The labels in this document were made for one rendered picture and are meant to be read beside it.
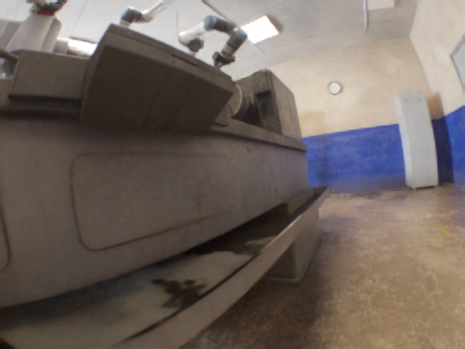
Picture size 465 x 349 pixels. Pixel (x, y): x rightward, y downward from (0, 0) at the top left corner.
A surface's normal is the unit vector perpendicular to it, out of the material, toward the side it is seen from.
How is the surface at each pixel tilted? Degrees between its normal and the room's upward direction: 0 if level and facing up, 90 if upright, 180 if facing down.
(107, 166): 90
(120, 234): 90
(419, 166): 90
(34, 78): 90
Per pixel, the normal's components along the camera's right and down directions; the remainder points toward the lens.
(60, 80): 0.81, -0.10
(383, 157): -0.57, 0.06
